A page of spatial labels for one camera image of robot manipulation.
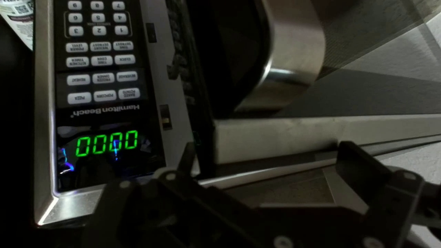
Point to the stainless steel microwave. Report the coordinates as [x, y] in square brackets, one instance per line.
[122, 85]

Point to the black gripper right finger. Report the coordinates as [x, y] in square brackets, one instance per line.
[369, 177]

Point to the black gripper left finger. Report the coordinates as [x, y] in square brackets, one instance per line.
[188, 160]

